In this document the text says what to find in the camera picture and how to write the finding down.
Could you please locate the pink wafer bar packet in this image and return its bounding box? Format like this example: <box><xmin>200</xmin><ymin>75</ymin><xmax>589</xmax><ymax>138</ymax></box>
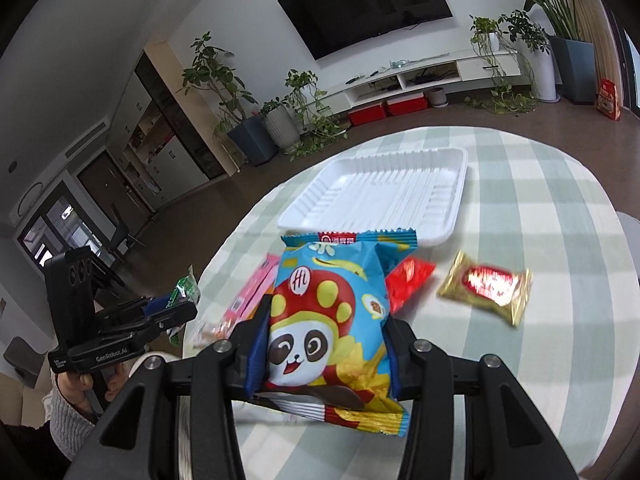
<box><xmin>186</xmin><ymin>254</ymin><xmax>280</xmax><ymax>349</ymax></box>

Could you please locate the blue panda snack bag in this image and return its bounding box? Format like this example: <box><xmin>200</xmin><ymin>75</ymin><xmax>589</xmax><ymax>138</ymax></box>
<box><xmin>254</xmin><ymin>229</ymin><xmax>418</xmax><ymax>436</ymax></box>

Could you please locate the green candy packet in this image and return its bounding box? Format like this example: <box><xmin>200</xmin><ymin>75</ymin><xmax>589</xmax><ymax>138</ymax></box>
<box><xmin>166</xmin><ymin>266</ymin><xmax>201</xmax><ymax>347</ymax></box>

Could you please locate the person's left hand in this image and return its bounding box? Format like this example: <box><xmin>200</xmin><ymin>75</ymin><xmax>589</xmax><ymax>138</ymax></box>
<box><xmin>55</xmin><ymin>363</ymin><xmax>128</xmax><ymax>418</ymax></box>

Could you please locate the red snack bag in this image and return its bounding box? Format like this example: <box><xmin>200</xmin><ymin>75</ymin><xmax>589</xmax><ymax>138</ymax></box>
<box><xmin>385</xmin><ymin>256</ymin><xmax>436</xmax><ymax>314</ymax></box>

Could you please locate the gold red candy packet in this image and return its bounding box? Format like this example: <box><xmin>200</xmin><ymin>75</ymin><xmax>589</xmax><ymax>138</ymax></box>
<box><xmin>437</xmin><ymin>252</ymin><xmax>533</xmax><ymax>328</ymax></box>

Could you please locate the white foam tray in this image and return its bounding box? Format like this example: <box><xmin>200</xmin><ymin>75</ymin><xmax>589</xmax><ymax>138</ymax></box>
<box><xmin>277</xmin><ymin>148</ymin><xmax>469</xmax><ymax>246</ymax></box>

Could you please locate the green checked tablecloth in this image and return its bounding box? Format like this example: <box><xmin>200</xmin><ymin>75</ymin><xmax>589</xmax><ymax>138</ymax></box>
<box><xmin>181</xmin><ymin>126</ymin><xmax>640</xmax><ymax>480</ymax></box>

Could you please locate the wooden storage cabinet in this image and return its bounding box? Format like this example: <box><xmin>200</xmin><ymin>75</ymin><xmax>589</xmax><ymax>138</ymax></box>
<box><xmin>106</xmin><ymin>42</ymin><xmax>242</xmax><ymax>210</ymax></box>

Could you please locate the tall plant dark blue pot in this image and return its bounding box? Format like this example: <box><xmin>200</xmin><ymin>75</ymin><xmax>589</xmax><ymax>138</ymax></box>
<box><xmin>181</xmin><ymin>32</ymin><xmax>278</xmax><ymax>167</ymax></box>

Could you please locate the left red storage box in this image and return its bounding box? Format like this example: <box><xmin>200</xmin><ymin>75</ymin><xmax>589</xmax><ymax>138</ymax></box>
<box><xmin>348</xmin><ymin>102</ymin><xmax>387</xmax><ymax>127</ymax></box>

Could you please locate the red storage box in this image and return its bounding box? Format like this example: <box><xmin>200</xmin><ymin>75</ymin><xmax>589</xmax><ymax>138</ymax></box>
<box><xmin>386</xmin><ymin>92</ymin><xmax>428</xmax><ymax>116</ymax></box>
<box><xmin>348</xmin><ymin>102</ymin><xmax>387</xmax><ymax>127</ymax></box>

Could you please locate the trailing ivy plant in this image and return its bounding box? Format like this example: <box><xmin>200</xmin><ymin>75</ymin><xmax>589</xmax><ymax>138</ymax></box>
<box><xmin>284</xmin><ymin>70</ymin><xmax>347</xmax><ymax>160</ymax></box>

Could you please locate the right red storage box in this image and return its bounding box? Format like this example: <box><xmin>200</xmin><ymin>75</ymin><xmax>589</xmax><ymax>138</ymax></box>
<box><xmin>386</xmin><ymin>92</ymin><xmax>428</xmax><ymax>116</ymax></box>

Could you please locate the plant in white ribbed pot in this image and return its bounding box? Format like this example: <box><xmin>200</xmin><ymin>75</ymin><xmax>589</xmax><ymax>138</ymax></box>
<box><xmin>260</xmin><ymin>98</ymin><xmax>300</xmax><ymax>151</ymax></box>

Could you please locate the small white round pot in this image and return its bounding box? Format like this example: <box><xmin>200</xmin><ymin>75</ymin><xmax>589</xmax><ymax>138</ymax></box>
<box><xmin>426</xmin><ymin>87</ymin><xmax>449</xmax><ymax>108</ymax></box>

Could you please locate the hanging vine on console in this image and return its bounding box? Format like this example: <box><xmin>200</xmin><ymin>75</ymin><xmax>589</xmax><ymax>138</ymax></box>
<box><xmin>465</xmin><ymin>15</ymin><xmax>537</xmax><ymax>116</ymax></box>

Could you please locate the white tv console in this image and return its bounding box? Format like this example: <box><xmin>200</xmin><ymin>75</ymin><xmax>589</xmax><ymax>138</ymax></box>
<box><xmin>324</xmin><ymin>50</ymin><xmax>522</xmax><ymax>114</ymax></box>

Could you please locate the red gift bag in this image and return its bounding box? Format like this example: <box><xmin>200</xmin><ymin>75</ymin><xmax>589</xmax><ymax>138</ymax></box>
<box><xmin>596</xmin><ymin>78</ymin><xmax>620</xmax><ymax>122</ymax></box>

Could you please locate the bushy plant white pot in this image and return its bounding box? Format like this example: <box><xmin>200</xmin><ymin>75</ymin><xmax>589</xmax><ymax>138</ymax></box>
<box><xmin>498</xmin><ymin>10</ymin><xmax>560</xmax><ymax>103</ymax></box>

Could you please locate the tall plant blue square pot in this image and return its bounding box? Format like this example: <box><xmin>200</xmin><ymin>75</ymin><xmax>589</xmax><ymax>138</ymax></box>
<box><xmin>523</xmin><ymin>0</ymin><xmax>597</xmax><ymax>105</ymax></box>

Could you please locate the black wall television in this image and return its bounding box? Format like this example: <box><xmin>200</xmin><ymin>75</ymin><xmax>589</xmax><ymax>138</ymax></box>
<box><xmin>278</xmin><ymin>0</ymin><xmax>452</xmax><ymax>60</ymax></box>

